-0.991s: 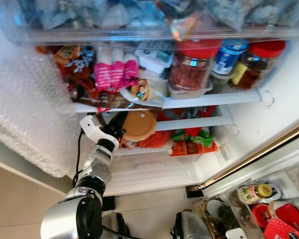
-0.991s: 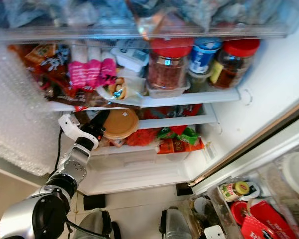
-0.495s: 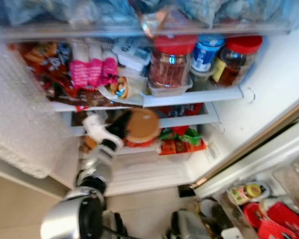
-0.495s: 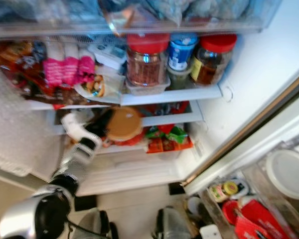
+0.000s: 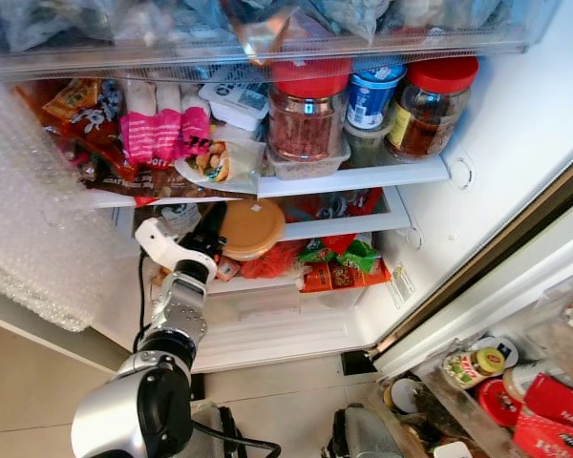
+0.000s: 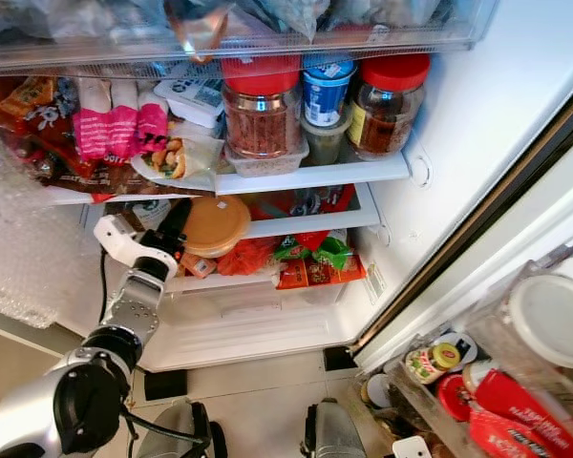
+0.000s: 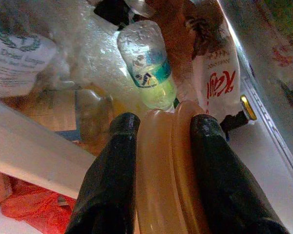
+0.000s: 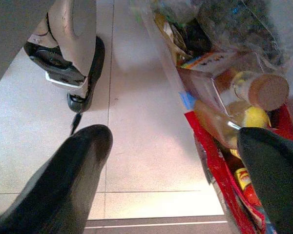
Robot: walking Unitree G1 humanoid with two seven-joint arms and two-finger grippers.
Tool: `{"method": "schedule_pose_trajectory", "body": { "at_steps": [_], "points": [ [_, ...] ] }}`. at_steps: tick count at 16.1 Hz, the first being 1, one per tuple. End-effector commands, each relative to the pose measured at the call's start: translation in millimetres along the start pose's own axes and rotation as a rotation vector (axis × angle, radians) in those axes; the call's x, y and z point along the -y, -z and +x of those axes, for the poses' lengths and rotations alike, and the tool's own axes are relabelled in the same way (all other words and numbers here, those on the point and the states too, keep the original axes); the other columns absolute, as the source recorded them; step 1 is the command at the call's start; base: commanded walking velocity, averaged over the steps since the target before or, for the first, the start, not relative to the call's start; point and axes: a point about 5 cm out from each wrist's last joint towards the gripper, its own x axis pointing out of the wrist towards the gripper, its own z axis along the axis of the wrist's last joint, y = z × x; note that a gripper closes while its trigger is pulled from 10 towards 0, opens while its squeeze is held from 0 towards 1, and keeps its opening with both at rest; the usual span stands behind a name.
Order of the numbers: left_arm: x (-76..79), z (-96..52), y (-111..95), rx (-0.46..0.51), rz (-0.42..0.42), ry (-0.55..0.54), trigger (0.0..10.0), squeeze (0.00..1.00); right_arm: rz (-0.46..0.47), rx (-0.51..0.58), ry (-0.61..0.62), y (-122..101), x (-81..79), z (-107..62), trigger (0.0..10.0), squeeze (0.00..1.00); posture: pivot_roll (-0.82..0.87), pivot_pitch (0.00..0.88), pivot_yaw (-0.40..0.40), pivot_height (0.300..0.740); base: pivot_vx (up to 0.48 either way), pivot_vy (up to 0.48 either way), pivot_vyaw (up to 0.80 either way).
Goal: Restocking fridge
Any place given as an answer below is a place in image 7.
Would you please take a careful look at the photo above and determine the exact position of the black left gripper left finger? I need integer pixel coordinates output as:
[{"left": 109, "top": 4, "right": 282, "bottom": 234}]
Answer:
[{"left": 65, "top": 112, "right": 141, "bottom": 234}]

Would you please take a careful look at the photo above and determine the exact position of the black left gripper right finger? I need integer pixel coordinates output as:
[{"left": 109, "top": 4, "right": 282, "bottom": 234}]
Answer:
[{"left": 190, "top": 114, "right": 290, "bottom": 234}]

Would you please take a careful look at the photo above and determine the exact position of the tan lidded plastic bowl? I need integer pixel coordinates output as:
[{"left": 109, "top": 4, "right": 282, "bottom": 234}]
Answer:
[{"left": 136, "top": 101, "right": 207, "bottom": 234}]

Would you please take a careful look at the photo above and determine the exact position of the orange plastic bag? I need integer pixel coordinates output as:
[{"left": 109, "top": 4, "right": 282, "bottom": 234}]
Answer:
[{"left": 0, "top": 180, "right": 77, "bottom": 234}]

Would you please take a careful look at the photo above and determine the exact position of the dark jar with gold lid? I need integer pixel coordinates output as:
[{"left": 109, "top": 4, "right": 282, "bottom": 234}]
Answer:
[{"left": 221, "top": 94, "right": 258, "bottom": 133}]

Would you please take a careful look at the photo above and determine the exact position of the white bag with red print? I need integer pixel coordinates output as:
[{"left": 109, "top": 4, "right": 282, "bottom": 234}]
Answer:
[{"left": 192, "top": 7, "right": 242, "bottom": 122}]

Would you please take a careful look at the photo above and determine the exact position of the clear bottle with teal label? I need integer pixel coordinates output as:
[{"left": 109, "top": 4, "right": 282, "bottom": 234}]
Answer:
[{"left": 117, "top": 20, "right": 178, "bottom": 111}]

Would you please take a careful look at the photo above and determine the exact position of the frosty clear plastic bag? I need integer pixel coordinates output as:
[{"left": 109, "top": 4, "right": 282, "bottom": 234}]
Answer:
[{"left": 36, "top": 0, "right": 144, "bottom": 109}]

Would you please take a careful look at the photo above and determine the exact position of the white bag with green print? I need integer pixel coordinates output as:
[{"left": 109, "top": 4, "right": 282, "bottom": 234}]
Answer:
[{"left": 0, "top": 12, "right": 57, "bottom": 98}]

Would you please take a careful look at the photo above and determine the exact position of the brown food bag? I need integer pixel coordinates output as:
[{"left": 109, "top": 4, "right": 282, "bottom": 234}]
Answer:
[{"left": 146, "top": 0, "right": 227, "bottom": 105}]

